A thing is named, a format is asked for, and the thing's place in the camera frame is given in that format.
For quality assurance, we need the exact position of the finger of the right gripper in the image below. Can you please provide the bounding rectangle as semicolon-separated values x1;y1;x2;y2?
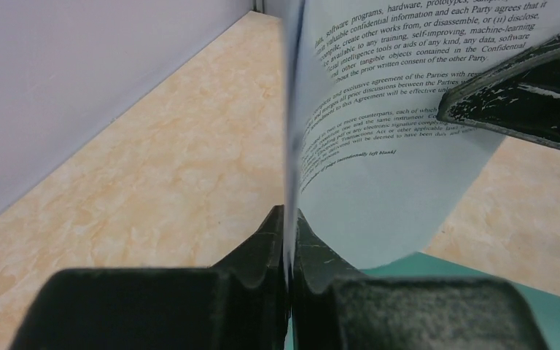
437;34;560;150

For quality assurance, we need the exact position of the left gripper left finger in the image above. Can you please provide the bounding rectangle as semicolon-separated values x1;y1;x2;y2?
11;206;288;349

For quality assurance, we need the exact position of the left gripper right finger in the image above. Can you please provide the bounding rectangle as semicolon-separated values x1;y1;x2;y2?
291;211;548;349

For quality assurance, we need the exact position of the printed white paper sheet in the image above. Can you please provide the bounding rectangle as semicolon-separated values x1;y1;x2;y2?
282;0;560;284

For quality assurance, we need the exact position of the green file folder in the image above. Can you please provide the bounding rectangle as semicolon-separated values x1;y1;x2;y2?
284;252;560;350

